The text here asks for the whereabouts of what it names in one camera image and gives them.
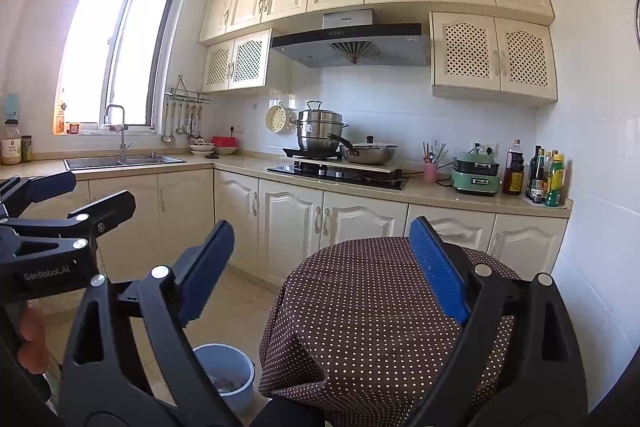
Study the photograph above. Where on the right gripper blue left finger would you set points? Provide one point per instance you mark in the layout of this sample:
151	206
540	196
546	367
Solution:
199	268

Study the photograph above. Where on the kitchen window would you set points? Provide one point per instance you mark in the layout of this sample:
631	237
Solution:
111	54

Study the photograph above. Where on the clear jar white label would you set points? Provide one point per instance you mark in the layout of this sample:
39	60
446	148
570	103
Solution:
11	143

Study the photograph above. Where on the light blue trash bin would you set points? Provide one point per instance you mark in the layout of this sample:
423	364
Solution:
232	373

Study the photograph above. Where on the pink utensil holder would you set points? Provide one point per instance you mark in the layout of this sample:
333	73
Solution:
430	172

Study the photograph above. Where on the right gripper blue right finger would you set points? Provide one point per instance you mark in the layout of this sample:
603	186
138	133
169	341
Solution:
447	269

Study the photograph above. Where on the dark soy sauce bottle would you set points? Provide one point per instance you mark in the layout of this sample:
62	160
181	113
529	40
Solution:
513	176

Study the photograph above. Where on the cream upper kitchen cabinets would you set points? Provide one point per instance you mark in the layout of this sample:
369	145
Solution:
492	50

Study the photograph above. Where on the white stacked bowls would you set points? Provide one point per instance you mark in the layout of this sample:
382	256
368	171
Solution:
202	149

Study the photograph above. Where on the cream round strainer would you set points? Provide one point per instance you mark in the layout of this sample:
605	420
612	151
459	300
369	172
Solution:
276	118

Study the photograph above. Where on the green oil bottle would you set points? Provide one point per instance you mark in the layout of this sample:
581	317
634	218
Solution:
555	181

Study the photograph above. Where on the black gas stove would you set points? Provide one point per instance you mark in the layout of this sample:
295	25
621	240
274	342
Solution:
335	169

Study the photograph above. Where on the steel wok with lid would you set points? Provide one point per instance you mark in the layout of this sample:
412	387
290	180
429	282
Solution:
369	153

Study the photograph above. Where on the black range hood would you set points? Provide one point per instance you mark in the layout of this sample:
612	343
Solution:
348	39

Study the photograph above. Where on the person's left hand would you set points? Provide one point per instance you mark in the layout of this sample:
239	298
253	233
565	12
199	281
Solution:
33	354

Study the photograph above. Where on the chrome faucet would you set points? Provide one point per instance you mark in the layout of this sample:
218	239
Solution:
122	129

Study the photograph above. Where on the cream kitchen cabinets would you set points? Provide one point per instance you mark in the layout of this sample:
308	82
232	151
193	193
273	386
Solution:
278	222
492	50

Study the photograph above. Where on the steel steamer pot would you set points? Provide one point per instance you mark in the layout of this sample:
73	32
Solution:
318	129

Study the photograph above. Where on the steel kitchen sink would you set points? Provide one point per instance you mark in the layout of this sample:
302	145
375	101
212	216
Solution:
115	162

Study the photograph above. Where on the brown polka dot tablecloth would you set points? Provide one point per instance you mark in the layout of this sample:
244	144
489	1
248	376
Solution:
356	331

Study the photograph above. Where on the red container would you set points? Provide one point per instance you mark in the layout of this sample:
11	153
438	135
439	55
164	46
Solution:
225	141

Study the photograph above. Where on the dark glass bottle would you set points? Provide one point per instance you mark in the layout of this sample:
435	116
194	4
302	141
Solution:
535	183

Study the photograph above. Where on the green electric cooker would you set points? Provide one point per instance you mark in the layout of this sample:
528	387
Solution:
476	172

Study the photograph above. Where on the hanging utensil rack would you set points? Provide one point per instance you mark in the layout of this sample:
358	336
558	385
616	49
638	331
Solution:
183	113

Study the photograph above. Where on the cream lower kitchen cabinets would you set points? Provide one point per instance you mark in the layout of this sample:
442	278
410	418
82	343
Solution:
278	222

